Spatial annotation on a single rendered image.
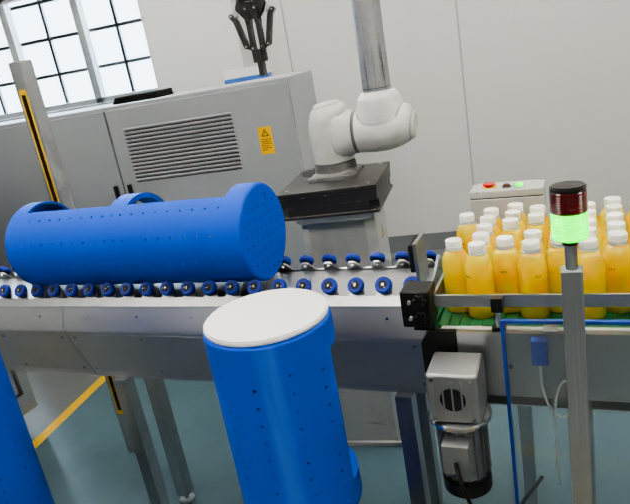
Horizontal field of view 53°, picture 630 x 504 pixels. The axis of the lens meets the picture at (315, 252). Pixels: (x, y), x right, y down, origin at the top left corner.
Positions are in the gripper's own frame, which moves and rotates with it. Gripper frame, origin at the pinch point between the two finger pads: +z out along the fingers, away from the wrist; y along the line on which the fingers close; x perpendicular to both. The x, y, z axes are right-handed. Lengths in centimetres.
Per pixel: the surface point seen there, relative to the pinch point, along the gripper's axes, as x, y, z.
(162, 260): -15, -36, 48
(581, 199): -61, 69, 31
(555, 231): -60, 64, 37
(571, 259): -59, 67, 43
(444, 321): -35, 42, 65
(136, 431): -4, -67, 112
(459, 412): -53, 43, 78
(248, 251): -18, -9, 48
